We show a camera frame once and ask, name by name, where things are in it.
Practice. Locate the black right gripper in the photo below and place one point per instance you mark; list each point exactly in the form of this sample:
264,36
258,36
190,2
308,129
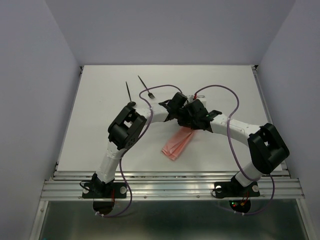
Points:
193,126

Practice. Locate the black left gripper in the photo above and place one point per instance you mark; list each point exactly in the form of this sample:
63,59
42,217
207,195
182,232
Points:
179,122

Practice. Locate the black spoon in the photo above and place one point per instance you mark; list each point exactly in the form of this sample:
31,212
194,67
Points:
131,103

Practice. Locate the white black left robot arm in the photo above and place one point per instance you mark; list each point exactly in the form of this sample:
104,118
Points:
126,130

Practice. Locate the aluminium frame rail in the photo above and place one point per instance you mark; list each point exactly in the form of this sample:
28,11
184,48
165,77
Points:
170,186

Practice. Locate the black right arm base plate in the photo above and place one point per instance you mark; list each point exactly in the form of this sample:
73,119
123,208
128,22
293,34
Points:
229,189

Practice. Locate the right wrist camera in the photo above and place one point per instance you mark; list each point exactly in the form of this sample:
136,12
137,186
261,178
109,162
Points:
202,98

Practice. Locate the black fork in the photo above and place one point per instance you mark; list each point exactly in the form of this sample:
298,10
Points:
150,94

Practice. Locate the pink satin napkin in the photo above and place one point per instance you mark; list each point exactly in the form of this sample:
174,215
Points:
175,146

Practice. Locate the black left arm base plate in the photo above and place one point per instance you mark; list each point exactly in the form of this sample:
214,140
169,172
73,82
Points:
115,190

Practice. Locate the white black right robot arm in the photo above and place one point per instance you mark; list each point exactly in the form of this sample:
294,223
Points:
266,147

